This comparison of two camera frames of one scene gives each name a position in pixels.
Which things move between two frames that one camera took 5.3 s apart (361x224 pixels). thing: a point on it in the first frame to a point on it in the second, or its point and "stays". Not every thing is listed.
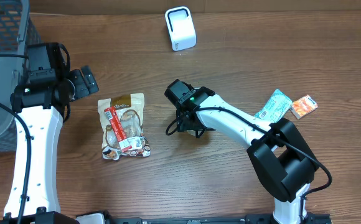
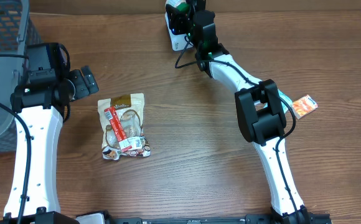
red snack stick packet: (117, 129) stays
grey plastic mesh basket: (7, 28) stays
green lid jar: (191, 132) to (183, 5)
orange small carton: (303, 106) stays
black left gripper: (81, 88) stays
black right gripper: (185, 126) to (178, 19)
